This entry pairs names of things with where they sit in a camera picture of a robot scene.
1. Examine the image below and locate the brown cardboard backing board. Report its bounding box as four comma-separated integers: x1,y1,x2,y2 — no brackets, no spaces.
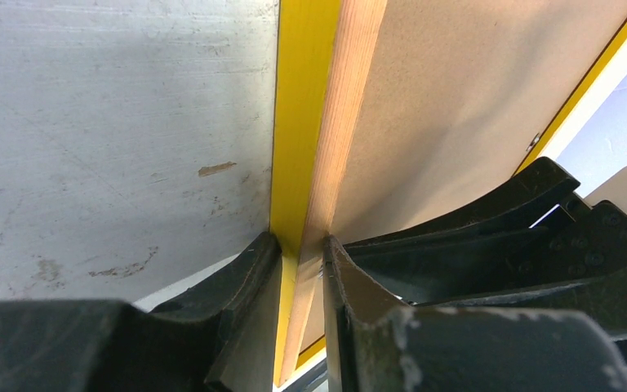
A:
287,1,627,350

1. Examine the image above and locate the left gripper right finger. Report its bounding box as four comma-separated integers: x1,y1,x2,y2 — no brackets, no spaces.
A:
323,237,627,391

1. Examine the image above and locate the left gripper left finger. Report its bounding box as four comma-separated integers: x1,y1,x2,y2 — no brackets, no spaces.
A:
0,232,282,391

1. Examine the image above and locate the yellow picture frame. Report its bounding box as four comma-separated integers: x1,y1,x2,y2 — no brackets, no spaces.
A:
270,1,627,386

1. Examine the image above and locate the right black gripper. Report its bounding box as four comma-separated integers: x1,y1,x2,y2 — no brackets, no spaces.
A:
344,157,627,364

